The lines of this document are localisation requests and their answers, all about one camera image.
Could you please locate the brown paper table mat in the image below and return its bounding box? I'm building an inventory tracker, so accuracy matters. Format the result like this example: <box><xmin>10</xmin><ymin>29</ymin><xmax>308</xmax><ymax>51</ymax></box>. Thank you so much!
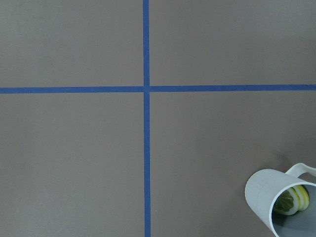
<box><xmin>0</xmin><ymin>0</ymin><xmax>316</xmax><ymax>237</ymax></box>

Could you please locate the white ribbed mug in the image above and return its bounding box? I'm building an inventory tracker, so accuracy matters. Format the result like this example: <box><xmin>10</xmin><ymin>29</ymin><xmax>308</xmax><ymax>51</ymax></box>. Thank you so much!
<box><xmin>244</xmin><ymin>163</ymin><xmax>316</xmax><ymax>237</ymax></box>

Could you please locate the yellow lemon slice toy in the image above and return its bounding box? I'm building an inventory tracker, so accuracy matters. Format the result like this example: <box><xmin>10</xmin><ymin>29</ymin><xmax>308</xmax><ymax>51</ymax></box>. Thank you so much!
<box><xmin>273</xmin><ymin>185</ymin><xmax>310</xmax><ymax>216</ymax></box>

